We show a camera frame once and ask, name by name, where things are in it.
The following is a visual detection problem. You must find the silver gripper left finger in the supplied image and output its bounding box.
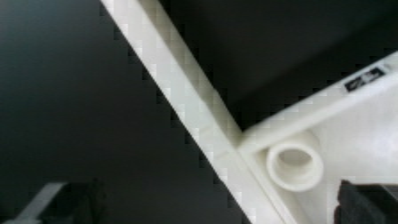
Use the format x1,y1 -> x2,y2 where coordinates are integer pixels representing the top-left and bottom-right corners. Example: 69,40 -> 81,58
10,180 -> 108,224

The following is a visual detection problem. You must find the white U-shaped obstacle fence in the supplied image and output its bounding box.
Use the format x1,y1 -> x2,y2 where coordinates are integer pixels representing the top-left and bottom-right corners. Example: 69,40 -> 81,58
99,0 -> 300,224

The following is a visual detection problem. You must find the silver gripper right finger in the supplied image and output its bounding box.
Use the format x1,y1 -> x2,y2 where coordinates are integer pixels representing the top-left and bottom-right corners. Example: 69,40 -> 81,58
333,180 -> 398,224

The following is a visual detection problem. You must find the white square table top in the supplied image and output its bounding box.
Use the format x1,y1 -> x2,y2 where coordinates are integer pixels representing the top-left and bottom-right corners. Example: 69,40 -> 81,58
239,52 -> 398,224

